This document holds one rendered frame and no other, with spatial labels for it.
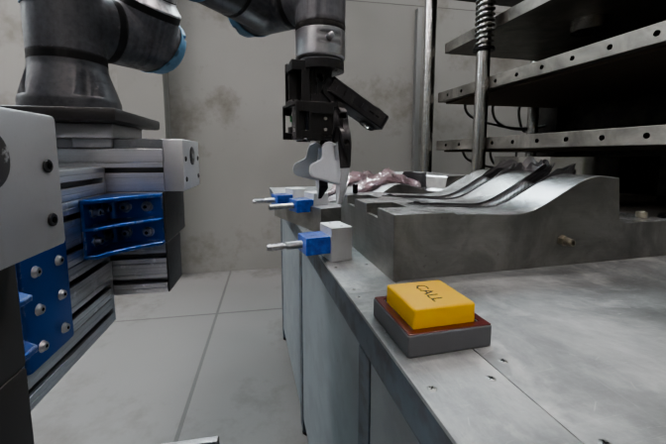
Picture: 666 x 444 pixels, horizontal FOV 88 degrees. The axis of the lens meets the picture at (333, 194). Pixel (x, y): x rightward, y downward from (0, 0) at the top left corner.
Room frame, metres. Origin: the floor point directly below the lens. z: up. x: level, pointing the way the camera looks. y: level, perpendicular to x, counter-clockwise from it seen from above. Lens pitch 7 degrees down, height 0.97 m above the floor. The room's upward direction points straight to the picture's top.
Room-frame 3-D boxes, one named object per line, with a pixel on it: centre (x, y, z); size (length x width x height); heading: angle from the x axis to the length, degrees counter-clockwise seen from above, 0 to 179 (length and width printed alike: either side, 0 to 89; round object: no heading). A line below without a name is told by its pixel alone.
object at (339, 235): (0.53, 0.04, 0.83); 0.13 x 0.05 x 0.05; 113
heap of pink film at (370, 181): (0.95, -0.12, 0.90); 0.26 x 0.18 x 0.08; 121
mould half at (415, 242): (0.63, -0.29, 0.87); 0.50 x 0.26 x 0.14; 104
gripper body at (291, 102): (0.54, 0.03, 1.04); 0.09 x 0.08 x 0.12; 114
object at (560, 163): (1.35, -0.93, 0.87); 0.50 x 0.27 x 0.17; 104
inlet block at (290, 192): (0.85, 0.14, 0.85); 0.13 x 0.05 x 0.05; 121
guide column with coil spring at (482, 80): (1.50, -0.63, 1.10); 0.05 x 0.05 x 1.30
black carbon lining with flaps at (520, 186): (0.63, -0.27, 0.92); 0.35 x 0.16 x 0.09; 104
